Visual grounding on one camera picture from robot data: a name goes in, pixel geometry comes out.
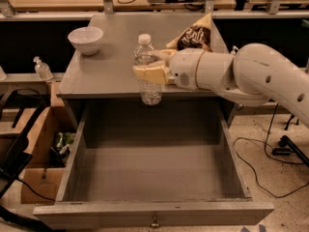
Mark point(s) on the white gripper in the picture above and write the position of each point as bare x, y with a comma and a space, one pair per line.
182, 68

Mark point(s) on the clear plastic water bottle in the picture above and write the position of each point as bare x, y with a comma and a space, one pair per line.
145, 54

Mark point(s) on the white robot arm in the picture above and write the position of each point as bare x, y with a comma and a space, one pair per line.
251, 76

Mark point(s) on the small white pump bottle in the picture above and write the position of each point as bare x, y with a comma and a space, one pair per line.
235, 49

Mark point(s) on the open grey top drawer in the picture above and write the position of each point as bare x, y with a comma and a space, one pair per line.
124, 178

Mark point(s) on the clear pump bottle left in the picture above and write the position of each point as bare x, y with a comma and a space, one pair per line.
42, 69

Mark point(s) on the metal drawer knob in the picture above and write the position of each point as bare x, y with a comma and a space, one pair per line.
155, 224

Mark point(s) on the yellow brown chip bag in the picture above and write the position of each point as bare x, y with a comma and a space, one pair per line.
198, 35

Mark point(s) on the grey wooden cabinet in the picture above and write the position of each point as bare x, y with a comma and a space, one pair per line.
101, 91

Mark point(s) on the white ceramic bowl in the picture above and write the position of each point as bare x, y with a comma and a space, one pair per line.
86, 40

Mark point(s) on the green packet in box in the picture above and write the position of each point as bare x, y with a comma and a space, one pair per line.
62, 139

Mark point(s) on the brown cardboard box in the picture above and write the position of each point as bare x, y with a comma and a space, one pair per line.
45, 170

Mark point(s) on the black stand leg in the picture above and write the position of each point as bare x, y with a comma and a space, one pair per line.
286, 147

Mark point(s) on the black chair frame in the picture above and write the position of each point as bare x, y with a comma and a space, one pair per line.
13, 158

